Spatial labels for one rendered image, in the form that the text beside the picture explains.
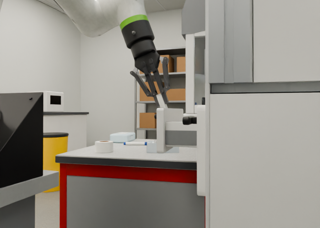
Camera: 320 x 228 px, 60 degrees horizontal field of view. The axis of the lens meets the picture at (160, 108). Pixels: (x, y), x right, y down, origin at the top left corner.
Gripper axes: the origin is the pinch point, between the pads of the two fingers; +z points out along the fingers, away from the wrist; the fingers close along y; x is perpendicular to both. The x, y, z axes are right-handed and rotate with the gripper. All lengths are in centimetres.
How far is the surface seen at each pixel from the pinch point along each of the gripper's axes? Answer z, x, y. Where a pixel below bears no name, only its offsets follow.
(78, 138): -32, -335, 230
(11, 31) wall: -214, -270, 244
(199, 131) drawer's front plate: 9, 49, -14
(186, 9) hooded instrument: -55, -77, -15
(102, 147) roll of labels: 5.5, -15.0, 31.3
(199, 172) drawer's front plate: 14, 49, -12
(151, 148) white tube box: 12.0, -19.6, 14.5
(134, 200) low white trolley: 26.3, -7.9, 22.4
